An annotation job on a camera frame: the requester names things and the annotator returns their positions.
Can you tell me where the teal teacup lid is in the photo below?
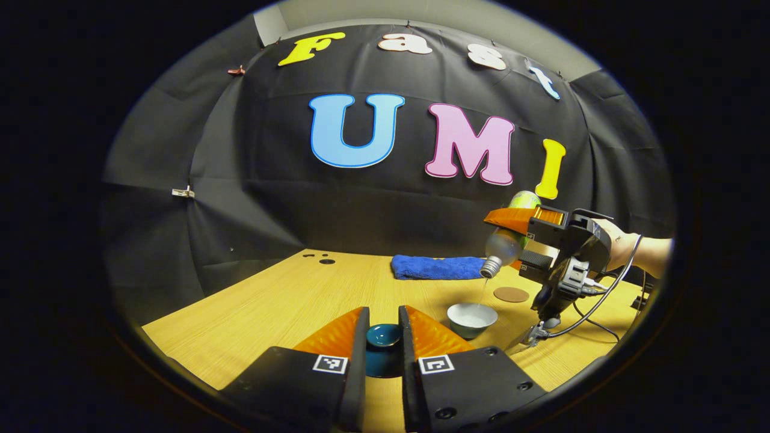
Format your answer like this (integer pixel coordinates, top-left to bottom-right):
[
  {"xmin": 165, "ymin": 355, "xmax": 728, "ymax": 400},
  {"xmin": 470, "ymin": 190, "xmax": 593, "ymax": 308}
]
[{"xmin": 366, "ymin": 324, "xmax": 402, "ymax": 378}]

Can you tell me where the silver water bottle green label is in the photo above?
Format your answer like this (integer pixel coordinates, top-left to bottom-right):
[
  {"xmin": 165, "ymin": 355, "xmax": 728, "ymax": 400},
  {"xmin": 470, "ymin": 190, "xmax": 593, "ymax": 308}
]
[{"xmin": 479, "ymin": 191, "xmax": 542, "ymax": 279}]

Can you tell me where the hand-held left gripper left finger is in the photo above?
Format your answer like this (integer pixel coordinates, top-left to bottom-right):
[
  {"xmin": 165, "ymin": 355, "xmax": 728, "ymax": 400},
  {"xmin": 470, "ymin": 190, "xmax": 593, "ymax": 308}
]
[{"xmin": 220, "ymin": 307, "xmax": 371, "ymax": 433}]

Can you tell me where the white teacup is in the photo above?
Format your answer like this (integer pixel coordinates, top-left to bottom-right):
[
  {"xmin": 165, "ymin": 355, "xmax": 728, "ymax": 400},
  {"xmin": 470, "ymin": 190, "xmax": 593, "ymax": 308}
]
[{"xmin": 447, "ymin": 302, "xmax": 499, "ymax": 339}]

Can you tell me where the blue towel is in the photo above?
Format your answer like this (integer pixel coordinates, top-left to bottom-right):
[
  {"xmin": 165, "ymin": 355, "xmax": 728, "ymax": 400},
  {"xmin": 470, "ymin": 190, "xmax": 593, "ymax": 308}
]
[{"xmin": 391, "ymin": 254, "xmax": 488, "ymax": 281}]

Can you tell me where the black backdrop cloth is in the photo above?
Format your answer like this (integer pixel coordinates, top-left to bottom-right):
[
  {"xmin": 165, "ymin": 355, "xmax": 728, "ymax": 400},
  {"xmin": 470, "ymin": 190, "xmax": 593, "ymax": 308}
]
[{"xmin": 102, "ymin": 24, "xmax": 674, "ymax": 325}]

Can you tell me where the black cable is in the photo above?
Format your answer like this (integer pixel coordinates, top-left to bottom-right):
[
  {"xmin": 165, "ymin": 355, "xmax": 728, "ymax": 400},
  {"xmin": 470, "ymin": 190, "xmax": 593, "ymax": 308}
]
[{"xmin": 541, "ymin": 235, "xmax": 647, "ymax": 343}]

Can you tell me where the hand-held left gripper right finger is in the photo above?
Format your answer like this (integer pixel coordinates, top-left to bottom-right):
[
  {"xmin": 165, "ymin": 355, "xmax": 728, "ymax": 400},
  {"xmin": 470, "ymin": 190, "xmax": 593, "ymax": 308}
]
[{"xmin": 398, "ymin": 305, "xmax": 548, "ymax": 433}]

